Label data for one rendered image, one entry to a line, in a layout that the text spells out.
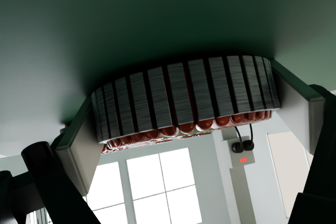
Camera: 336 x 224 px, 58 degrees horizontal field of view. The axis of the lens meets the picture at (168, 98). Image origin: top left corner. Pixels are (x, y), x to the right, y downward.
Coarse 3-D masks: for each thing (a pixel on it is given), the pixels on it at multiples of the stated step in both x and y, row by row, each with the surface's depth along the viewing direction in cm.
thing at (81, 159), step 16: (80, 112) 18; (80, 128) 16; (64, 144) 14; (80, 144) 15; (96, 144) 18; (64, 160) 14; (80, 160) 15; (96, 160) 17; (80, 176) 15; (80, 192) 15
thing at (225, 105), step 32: (160, 64) 15; (192, 64) 14; (224, 64) 15; (256, 64) 15; (96, 96) 16; (128, 96) 15; (160, 96) 14; (192, 96) 14; (224, 96) 14; (256, 96) 15; (96, 128) 17; (128, 128) 14; (160, 128) 14; (192, 128) 14
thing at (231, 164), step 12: (216, 132) 103; (228, 132) 101; (252, 132) 94; (216, 144) 104; (228, 144) 95; (240, 144) 93; (252, 144) 96; (228, 156) 95; (240, 156) 96; (252, 156) 98; (228, 168) 99; (240, 168) 100; (228, 180) 100; (240, 180) 99; (228, 192) 100; (240, 192) 98; (228, 204) 101; (240, 204) 98; (240, 216) 97; (252, 216) 98
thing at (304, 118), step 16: (272, 64) 18; (288, 80) 16; (288, 96) 16; (304, 96) 14; (320, 96) 13; (288, 112) 16; (304, 112) 14; (320, 112) 14; (304, 128) 15; (320, 128) 14; (304, 144) 15
